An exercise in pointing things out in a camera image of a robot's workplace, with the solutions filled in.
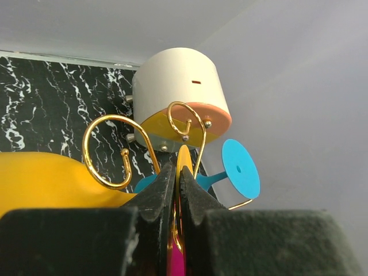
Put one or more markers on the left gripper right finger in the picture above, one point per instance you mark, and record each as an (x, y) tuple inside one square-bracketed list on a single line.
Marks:
[(219, 241)]

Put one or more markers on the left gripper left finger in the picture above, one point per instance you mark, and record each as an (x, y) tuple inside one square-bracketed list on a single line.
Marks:
[(134, 239)]

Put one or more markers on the blue wine glass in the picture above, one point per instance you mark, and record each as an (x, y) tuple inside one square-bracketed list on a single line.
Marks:
[(239, 168)]

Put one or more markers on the orange wine glass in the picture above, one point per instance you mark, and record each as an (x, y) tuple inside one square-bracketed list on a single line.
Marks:
[(44, 180)]

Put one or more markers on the white orange cylindrical container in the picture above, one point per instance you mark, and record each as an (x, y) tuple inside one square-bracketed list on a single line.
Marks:
[(179, 74)]

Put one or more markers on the gold wire wine glass rack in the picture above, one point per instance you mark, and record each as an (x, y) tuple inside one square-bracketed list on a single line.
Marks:
[(140, 162)]

